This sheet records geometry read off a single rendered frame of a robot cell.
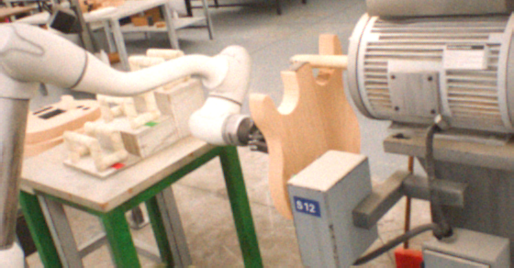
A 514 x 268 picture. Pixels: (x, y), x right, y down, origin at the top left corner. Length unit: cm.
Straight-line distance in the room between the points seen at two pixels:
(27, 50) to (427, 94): 84
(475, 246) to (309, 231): 33
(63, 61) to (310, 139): 60
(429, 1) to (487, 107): 23
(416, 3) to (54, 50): 77
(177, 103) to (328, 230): 100
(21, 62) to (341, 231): 77
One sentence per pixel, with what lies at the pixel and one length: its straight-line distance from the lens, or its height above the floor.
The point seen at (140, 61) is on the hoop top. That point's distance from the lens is 210.
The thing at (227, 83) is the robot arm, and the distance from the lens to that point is 167.
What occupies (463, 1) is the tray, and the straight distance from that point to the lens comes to 116.
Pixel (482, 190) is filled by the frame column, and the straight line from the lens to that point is 126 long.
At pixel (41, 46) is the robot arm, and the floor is 144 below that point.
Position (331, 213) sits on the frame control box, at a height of 107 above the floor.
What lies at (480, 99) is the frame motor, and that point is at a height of 123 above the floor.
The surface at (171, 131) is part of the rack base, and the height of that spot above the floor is 97.
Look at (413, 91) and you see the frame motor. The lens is 118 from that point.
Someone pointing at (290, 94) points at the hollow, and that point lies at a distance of 139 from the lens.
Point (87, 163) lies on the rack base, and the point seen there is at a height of 94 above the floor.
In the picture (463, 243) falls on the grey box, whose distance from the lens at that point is 128.
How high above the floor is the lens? 164
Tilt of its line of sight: 20 degrees down
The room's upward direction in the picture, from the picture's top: 12 degrees counter-clockwise
